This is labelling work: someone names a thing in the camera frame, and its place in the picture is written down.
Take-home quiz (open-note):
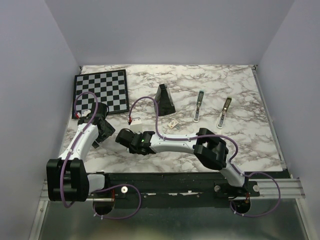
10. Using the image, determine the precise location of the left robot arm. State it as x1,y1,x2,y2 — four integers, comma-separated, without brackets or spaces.
46,102,115,202

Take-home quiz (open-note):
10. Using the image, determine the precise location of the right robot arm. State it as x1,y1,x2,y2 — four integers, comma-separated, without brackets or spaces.
115,128,248,196

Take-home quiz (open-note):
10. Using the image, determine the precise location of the small staple box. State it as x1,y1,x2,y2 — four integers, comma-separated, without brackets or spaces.
168,119,179,129

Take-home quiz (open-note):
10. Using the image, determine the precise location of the black white chessboard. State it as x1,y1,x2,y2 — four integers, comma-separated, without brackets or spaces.
71,69,130,119

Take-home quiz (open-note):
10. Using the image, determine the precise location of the black wedge stand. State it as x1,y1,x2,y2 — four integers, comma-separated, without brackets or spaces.
154,83,176,117

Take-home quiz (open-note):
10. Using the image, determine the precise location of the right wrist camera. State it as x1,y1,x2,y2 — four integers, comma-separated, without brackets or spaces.
128,117,143,134

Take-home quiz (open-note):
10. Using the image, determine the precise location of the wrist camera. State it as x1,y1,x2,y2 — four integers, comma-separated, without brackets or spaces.
75,109,91,119
128,117,143,134

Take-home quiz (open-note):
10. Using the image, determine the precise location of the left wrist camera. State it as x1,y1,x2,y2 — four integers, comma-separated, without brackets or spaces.
75,109,91,119

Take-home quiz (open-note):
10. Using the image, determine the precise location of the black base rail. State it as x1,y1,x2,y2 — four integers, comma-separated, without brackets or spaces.
87,172,260,209

